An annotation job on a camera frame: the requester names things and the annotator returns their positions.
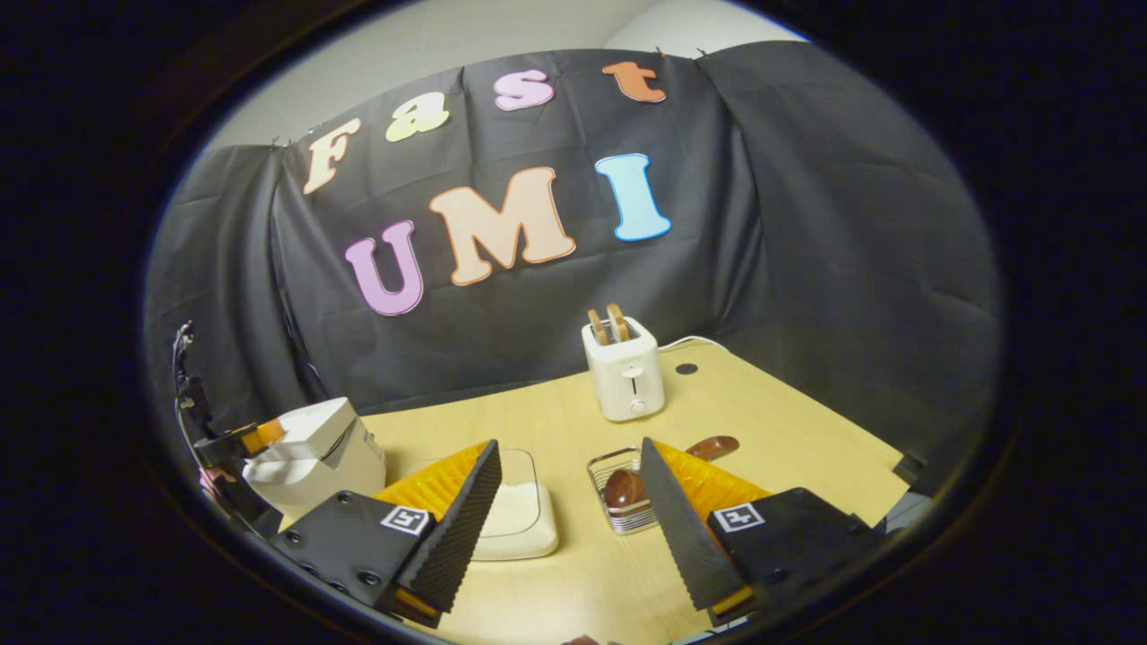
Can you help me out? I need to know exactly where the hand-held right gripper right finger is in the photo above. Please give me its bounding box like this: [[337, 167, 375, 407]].
[[640, 437, 888, 625]]

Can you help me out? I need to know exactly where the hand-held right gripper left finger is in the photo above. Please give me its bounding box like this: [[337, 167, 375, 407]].
[[266, 439, 503, 628]]

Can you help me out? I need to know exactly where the heap of white rice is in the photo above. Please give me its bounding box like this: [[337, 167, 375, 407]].
[[484, 482, 548, 538]]

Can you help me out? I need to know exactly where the brown wooden spoon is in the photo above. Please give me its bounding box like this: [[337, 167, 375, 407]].
[[603, 435, 741, 510]]

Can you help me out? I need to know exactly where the metal wire chopstick holder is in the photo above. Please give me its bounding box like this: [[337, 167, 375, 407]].
[[587, 446, 660, 536]]

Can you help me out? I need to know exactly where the white rice cooker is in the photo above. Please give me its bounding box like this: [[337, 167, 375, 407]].
[[242, 397, 388, 519]]

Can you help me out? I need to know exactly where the clear plastic rice container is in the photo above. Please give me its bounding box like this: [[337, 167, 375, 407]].
[[394, 448, 560, 562]]

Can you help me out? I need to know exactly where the white toaster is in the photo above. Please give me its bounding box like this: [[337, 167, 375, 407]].
[[582, 315, 667, 423]]

